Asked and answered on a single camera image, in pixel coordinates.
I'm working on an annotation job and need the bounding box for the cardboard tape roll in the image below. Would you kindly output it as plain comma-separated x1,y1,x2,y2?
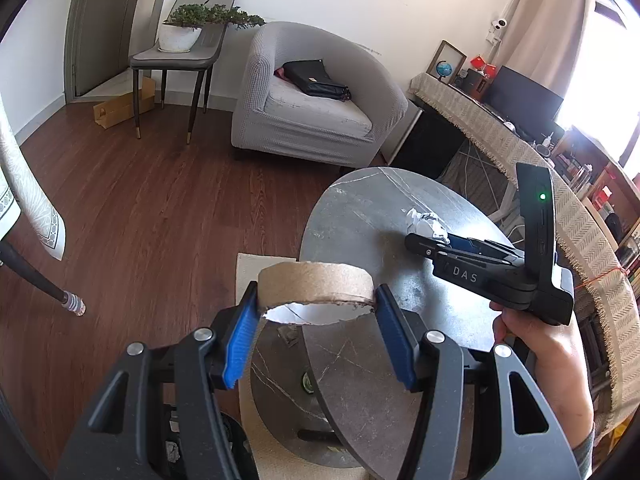
257,261,377,328

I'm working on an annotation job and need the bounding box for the bookshelf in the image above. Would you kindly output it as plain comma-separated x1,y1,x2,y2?
550,130,640,311

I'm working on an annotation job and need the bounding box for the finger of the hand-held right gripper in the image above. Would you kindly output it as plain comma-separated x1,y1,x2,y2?
404,232,525,267
446,232,518,258

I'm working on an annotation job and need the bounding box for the marble table base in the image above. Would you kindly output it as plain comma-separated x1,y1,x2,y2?
250,325,351,468

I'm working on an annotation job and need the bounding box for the cardboard box on floor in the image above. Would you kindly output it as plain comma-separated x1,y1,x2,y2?
93,77,156,131

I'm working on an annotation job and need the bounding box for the beige curtain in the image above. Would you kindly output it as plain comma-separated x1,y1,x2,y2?
492,0,596,91

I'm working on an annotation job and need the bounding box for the potted plant in white pot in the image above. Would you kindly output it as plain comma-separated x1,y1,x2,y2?
157,2,266,53

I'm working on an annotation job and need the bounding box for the brown wooden box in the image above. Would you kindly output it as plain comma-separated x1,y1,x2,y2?
462,67,496,98

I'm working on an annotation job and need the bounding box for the person's right hand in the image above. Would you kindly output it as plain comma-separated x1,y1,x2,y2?
492,309,592,402

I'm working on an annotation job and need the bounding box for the beige fringed desk cloth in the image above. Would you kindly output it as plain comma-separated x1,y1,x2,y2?
410,72,640,411

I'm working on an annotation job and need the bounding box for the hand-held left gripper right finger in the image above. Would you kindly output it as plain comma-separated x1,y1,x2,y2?
375,284,583,480

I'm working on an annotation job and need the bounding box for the grey dining chair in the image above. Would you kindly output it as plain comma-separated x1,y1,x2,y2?
130,0,237,145

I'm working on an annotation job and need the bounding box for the black handbag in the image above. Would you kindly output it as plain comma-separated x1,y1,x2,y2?
282,60,351,102

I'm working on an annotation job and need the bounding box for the grey door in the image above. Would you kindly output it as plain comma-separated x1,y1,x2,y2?
65,0,176,103

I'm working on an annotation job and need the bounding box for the dark table leg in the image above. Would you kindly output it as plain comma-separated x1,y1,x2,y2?
0,240,86,317

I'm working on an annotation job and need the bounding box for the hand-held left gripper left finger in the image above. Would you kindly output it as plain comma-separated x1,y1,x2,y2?
55,281,259,480

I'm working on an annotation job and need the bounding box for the beige floor mat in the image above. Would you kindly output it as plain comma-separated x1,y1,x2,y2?
236,253,301,480

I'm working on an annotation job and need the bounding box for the pale patterned tablecloth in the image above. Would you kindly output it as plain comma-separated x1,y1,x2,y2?
0,92,67,262

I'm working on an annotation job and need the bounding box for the grey armchair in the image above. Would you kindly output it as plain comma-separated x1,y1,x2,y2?
231,21,408,167

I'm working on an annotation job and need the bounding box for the picture frame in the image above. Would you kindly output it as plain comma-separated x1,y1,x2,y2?
429,40,467,83

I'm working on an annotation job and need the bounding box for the black cabinet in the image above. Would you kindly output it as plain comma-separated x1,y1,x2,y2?
385,100,468,181

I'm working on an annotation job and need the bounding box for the black monitor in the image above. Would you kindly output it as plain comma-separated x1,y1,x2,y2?
484,65,565,136

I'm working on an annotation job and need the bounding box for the small white paper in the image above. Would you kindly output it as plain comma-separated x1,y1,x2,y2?
404,207,451,246

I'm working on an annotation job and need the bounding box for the person's right forearm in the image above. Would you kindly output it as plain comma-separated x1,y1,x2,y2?
550,392,597,480

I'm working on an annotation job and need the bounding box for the white metal rack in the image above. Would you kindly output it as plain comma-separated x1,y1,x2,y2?
450,140,521,231

